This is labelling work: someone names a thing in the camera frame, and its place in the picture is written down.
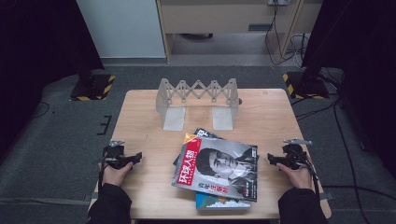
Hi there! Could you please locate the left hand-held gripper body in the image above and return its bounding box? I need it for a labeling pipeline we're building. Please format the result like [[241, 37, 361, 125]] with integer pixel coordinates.
[[102, 139, 134, 171]]

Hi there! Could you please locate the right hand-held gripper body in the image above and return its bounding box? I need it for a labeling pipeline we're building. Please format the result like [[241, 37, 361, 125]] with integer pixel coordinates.
[[281, 138, 314, 171]]

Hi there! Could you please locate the expandable grey metal book rack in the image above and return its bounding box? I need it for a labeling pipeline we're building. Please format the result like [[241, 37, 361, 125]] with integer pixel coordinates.
[[155, 77, 243, 132]]

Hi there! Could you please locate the grey portrait magazine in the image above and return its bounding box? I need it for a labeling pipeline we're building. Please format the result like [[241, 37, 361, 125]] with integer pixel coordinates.
[[171, 133, 260, 203]]

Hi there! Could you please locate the dark illustrated magazine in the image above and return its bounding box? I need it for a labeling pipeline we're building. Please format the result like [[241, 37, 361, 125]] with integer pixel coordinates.
[[172, 127, 226, 167]]

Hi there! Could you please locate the thick blue book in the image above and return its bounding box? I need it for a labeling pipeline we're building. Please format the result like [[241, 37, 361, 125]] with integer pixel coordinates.
[[195, 190, 252, 211]]

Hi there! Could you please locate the person's left hand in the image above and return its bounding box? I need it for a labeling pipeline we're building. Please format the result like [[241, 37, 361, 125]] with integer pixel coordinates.
[[102, 161, 134, 188]]

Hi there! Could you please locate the person's right hand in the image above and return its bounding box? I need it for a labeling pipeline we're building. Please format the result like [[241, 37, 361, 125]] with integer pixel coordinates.
[[276, 155, 314, 191]]

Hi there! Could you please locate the grey tape strip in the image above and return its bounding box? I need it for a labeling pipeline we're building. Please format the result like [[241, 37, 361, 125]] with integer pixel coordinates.
[[317, 191, 334, 202]]

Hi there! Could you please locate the striped black stand base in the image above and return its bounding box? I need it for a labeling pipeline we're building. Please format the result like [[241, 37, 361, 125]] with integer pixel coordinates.
[[69, 73, 117, 102], [282, 71, 331, 101]]

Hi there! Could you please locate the white cabinet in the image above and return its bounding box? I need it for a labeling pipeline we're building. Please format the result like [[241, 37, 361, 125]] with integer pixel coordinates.
[[76, 0, 167, 60]]

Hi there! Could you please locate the black curtain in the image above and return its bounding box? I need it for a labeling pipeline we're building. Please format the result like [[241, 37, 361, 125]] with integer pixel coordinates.
[[301, 0, 396, 171], [0, 0, 106, 160]]

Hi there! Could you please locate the light wooden desk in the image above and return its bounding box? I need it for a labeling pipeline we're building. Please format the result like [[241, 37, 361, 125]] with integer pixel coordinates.
[[155, 0, 323, 63]]

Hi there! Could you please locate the left hand-held gripper cable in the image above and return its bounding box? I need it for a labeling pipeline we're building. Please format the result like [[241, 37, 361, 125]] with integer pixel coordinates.
[[97, 151, 108, 191]]

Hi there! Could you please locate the thin black floor cable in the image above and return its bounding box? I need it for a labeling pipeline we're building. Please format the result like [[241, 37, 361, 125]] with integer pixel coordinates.
[[31, 101, 51, 119]]

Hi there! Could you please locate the white cable bundle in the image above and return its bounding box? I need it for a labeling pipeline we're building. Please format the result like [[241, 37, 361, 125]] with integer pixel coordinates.
[[289, 34, 310, 68]]

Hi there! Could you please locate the black hanging cable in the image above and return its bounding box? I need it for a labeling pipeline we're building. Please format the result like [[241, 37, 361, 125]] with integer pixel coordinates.
[[264, 0, 301, 66]]

